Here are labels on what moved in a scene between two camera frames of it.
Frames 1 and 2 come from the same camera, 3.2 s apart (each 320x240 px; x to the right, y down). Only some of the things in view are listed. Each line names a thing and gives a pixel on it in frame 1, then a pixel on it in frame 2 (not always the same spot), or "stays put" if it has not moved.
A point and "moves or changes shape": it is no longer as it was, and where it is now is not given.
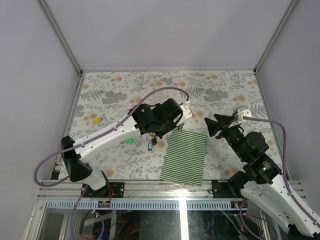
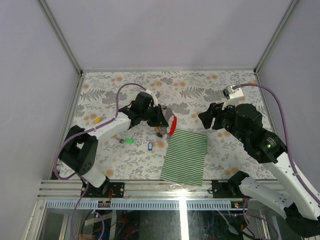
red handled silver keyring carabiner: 180,126 moves or changes shape
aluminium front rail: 60,190 stays put
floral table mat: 104,98 stays put
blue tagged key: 150,146 stays put
